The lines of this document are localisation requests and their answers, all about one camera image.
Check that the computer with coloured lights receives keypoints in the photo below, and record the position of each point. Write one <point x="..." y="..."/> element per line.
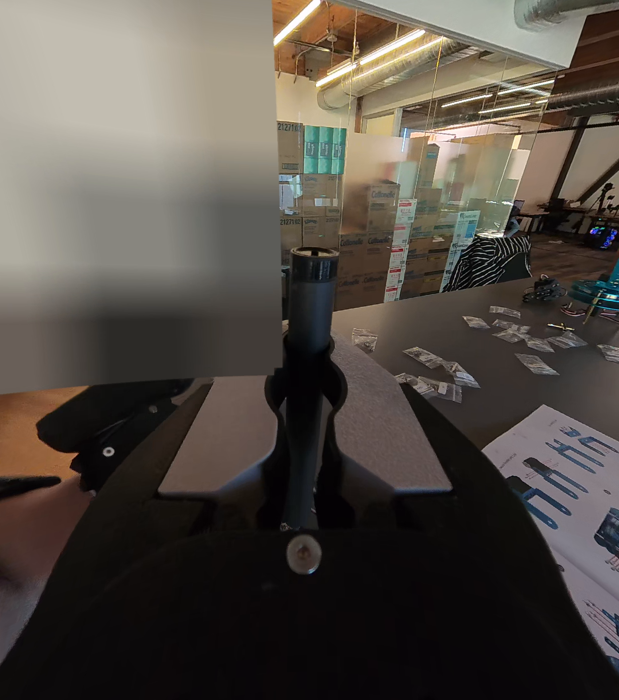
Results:
<point x="603" y="235"/>

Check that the silver air duct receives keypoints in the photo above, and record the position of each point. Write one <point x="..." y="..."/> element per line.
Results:
<point x="588" y="98"/>
<point x="342" y="93"/>

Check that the wood edged desk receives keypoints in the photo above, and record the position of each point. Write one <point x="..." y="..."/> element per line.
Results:
<point x="506" y="407"/>

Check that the small brass part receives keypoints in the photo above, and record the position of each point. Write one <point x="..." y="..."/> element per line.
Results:
<point x="560" y="327"/>

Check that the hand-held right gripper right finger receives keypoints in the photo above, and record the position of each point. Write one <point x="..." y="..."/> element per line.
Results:
<point x="391" y="437"/>

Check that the black robot claw part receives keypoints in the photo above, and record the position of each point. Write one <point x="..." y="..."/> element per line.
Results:
<point x="544" y="290"/>

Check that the scattered small screw bags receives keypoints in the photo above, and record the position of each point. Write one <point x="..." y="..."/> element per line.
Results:
<point x="536" y="363"/>

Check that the printed instruction sheet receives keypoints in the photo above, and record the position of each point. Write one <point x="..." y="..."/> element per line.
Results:
<point x="588" y="547"/>

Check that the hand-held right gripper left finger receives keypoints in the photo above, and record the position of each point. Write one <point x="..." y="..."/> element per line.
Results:
<point x="216" y="437"/>

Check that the stack of cardboard boxes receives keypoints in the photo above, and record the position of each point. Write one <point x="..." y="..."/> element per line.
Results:
<point x="358" y="240"/>

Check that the black white striped cloth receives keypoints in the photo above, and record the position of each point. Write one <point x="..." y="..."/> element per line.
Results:
<point x="484" y="257"/>

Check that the black precision screwdriver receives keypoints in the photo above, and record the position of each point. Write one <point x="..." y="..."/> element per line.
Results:
<point x="312" y="306"/>

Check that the person's left forearm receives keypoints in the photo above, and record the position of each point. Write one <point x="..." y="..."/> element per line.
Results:
<point x="25" y="541"/>

